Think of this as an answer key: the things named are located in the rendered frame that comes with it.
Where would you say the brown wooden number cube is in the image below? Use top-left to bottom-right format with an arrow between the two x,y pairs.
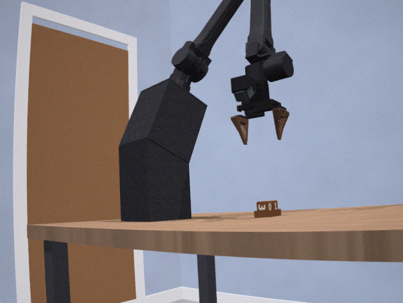
257,201 -> 272,211
269,200 -> 278,210

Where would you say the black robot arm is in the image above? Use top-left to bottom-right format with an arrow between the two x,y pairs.
170,0 -> 294,105

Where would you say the brown wooden tray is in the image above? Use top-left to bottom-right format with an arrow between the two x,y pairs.
254,209 -> 281,218

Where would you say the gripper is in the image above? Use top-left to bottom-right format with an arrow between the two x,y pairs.
231,99 -> 289,145

